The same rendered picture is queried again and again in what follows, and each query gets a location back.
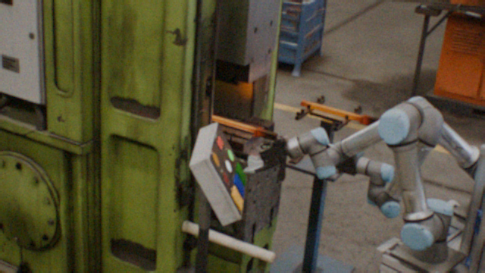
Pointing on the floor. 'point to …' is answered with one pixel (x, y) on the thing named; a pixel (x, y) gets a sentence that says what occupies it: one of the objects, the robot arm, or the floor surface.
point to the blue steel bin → (301, 31)
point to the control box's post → (203, 236)
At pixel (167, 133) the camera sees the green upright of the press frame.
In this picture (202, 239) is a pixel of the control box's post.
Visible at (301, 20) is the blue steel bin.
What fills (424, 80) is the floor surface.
